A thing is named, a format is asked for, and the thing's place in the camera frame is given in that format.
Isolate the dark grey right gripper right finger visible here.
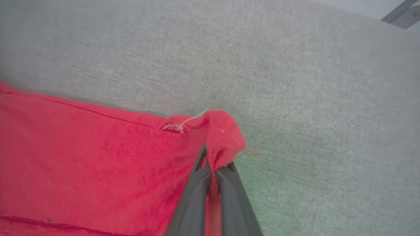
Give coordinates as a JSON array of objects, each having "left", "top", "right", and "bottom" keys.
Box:
[{"left": 216, "top": 162, "right": 264, "bottom": 236}]

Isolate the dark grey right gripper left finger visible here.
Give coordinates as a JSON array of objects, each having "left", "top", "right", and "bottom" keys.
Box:
[{"left": 164, "top": 144, "right": 212, "bottom": 236}]

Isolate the red and white jersey shirt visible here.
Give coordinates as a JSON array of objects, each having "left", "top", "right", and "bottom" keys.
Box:
[{"left": 0, "top": 80, "right": 262, "bottom": 236}]

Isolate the grey fabric sofa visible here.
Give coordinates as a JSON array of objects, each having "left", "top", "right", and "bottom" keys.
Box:
[{"left": 0, "top": 0, "right": 420, "bottom": 236}]

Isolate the long grey metal bar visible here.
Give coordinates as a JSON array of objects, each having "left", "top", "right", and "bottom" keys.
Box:
[{"left": 380, "top": 0, "right": 419, "bottom": 24}]

